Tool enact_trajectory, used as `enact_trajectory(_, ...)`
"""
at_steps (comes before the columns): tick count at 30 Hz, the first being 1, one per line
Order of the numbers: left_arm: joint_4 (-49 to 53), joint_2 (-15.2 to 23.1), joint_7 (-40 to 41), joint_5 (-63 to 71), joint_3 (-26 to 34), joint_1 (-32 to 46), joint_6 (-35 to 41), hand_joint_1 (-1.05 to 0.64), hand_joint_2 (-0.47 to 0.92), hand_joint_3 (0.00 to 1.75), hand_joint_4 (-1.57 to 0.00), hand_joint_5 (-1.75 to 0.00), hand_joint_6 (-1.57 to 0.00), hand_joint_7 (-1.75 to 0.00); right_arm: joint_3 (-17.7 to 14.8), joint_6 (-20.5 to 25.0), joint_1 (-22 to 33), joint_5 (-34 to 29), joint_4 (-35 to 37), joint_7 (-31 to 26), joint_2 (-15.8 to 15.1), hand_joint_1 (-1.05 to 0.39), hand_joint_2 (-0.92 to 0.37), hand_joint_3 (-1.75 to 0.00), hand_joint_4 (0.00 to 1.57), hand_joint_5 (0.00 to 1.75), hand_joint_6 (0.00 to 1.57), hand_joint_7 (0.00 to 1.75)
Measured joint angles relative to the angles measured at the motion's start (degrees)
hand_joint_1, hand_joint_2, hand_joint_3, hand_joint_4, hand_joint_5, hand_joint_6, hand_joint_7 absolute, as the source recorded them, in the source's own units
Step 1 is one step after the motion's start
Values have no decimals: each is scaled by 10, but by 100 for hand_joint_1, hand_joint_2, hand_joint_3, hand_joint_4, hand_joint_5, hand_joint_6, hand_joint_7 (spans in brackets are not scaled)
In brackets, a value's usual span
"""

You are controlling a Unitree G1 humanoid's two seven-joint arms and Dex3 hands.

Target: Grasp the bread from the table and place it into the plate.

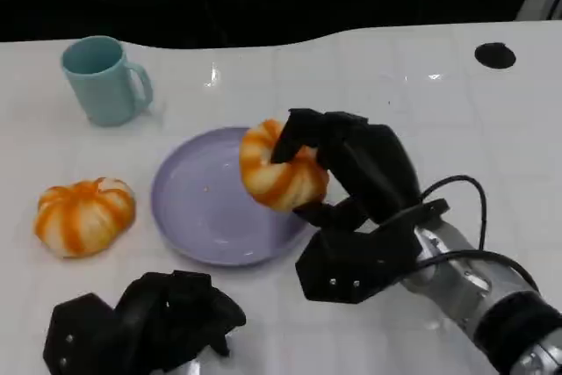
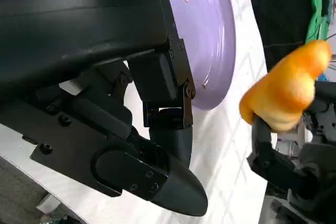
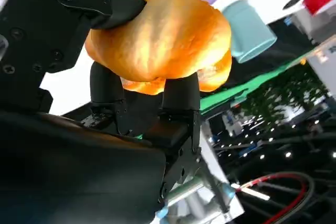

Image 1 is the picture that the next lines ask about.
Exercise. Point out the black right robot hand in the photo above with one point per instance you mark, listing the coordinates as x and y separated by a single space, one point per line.
377 168

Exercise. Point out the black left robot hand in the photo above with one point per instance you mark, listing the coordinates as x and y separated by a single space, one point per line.
167 318

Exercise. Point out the lilac plate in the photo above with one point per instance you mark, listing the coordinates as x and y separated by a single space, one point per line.
206 208

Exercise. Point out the black round table hole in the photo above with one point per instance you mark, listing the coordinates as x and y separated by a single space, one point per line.
494 55

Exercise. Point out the pale green mug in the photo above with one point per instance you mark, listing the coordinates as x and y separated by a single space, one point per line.
101 94

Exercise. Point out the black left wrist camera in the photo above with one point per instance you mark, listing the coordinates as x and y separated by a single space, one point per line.
79 331

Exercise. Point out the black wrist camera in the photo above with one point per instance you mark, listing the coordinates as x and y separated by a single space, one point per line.
351 265
79 331

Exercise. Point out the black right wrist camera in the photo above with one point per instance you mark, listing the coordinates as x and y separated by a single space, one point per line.
351 265

